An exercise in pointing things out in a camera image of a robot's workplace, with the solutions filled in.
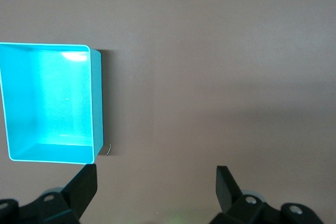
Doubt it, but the brown table mat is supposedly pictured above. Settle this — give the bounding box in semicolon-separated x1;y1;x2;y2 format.
0;0;336;224

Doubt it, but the turquoise plastic bin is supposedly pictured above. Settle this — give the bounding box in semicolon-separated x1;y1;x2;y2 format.
0;42;102;165

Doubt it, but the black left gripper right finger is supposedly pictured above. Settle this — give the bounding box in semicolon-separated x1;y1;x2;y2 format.
209;165;325;224

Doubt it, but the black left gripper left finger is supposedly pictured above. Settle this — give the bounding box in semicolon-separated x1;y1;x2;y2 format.
0;163;98;224

